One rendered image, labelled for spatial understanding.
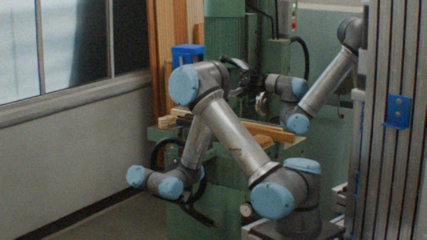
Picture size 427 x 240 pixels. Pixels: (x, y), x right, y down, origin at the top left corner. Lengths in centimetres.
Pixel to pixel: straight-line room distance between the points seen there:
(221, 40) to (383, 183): 101
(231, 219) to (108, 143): 157
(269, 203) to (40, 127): 205
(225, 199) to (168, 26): 178
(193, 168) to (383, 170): 65
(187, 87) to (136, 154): 243
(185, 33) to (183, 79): 247
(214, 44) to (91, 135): 153
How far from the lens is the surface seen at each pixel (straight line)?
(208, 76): 165
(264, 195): 155
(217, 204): 244
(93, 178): 374
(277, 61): 249
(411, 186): 164
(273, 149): 233
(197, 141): 185
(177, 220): 262
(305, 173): 165
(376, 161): 168
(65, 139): 349
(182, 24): 405
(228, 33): 234
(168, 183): 183
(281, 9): 257
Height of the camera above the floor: 161
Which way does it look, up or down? 15 degrees down
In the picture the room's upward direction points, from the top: straight up
